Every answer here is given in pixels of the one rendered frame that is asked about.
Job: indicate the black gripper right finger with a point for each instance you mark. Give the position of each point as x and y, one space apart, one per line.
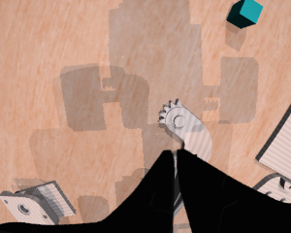
216 203

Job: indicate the teal cube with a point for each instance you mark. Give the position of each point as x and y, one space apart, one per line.
244 13

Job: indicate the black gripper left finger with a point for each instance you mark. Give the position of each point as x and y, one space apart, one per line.
149 209

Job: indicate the grey metal housing plate with two holes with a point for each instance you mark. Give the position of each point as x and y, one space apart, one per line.
38 212

